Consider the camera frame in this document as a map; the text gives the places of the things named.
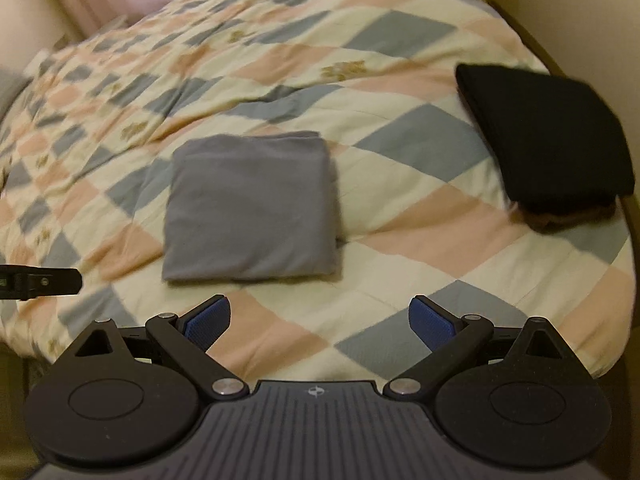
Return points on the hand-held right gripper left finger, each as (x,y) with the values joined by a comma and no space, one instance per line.
(209,324)

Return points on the wooden bed frame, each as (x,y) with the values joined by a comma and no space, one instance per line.
(530,35)

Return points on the brown garment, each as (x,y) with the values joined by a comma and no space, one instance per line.
(560,217)

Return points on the black garment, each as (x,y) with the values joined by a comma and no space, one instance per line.
(545,135)

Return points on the checkered pastel quilt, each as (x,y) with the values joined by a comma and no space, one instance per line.
(380,170)

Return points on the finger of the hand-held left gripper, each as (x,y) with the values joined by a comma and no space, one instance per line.
(52,281)

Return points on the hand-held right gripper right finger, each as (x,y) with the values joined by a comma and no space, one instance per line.
(431,322)

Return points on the grey long-sleeve shirt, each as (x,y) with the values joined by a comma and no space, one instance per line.
(250,205)

